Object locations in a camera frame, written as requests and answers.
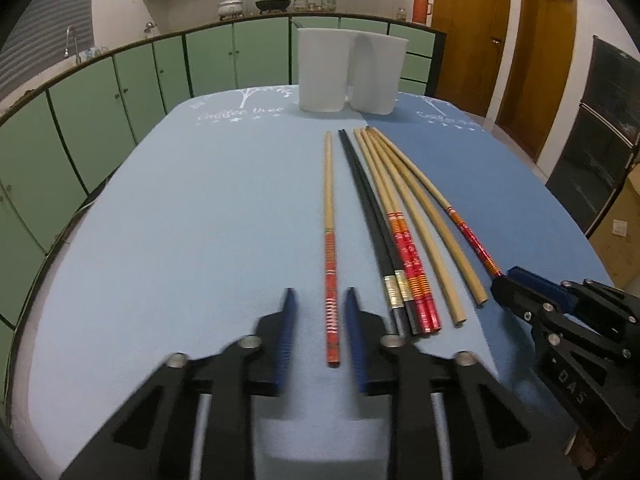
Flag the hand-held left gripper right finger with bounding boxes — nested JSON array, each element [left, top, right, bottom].
[[344, 287, 581, 480]]

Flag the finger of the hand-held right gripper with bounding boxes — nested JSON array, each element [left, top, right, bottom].
[[491, 276, 632, 359], [506, 266, 640, 333]]

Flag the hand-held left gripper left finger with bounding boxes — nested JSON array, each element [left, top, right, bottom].
[[60, 287, 297, 480]]

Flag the thin bamboo chopstick red end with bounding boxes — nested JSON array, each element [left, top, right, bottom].
[[372, 129, 503, 278]]

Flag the white twin utensil holder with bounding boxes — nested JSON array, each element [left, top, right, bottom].
[[296, 27, 408, 116]]

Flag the dark blue table mat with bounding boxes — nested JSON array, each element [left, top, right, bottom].
[[395, 92, 613, 461]]

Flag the light blue table mat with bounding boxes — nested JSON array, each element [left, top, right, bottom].
[[10, 85, 501, 480]]

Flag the black cabinet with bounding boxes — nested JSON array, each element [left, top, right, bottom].
[[545, 35, 640, 237]]

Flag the wooden door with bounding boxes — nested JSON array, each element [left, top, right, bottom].
[[494, 0, 577, 162], [431, 0, 513, 117]]

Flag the metal sink faucet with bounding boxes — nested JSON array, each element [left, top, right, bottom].
[[64, 26, 82, 64]]

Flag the grey window blinds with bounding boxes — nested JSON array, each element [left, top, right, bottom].
[[0, 0, 96, 107]]

